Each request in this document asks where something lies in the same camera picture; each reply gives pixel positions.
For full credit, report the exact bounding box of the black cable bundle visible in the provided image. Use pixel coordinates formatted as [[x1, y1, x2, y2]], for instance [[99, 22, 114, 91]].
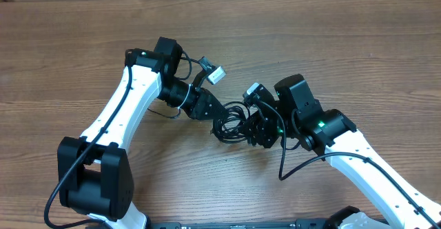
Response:
[[209, 100, 258, 146]]

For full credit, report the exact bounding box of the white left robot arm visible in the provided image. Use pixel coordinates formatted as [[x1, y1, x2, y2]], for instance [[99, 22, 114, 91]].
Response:
[[44, 37, 227, 228]]

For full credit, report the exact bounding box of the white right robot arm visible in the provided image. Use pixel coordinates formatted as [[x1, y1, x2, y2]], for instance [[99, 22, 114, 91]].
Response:
[[243, 74, 440, 228]]

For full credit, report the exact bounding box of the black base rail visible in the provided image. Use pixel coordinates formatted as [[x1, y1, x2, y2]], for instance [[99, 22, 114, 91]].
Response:
[[147, 218, 391, 229]]

